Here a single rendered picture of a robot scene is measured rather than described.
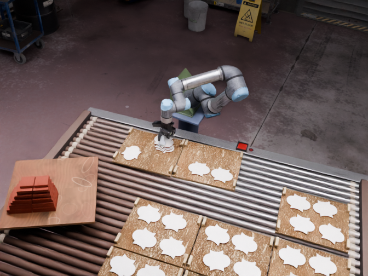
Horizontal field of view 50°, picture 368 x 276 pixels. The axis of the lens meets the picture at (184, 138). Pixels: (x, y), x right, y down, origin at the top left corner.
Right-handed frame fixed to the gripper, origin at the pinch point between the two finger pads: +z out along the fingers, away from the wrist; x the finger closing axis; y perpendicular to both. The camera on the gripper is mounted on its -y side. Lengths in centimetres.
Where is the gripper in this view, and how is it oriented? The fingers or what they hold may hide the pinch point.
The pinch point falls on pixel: (163, 141)
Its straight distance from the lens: 274.8
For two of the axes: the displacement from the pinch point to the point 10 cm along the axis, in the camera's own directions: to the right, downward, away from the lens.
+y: 8.2, 4.1, -4.0
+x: 5.7, -5.3, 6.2
